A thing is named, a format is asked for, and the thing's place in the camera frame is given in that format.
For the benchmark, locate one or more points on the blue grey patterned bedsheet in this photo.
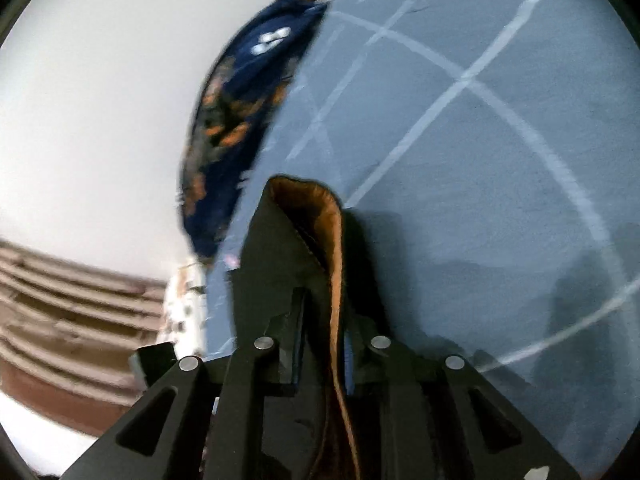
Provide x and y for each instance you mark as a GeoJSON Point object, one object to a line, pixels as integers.
{"type": "Point", "coordinates": [491, 150]}

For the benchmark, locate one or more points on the navy floral blanket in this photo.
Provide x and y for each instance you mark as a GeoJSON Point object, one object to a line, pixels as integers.
{"type": "Point", "coordinates": [242, 92]}

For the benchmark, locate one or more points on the brown striped curtain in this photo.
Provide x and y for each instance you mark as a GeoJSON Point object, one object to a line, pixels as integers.
{"type": "Point", "coordinates": [67, 334]}

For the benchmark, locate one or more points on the white spotted pillow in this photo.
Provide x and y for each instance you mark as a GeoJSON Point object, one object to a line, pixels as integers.
{"type": "Point", "coordinates": [184, 310]}

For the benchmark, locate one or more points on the black pants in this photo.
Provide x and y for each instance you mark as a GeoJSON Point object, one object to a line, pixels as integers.
{"type": "Point", "coordinates": [303, 247]}

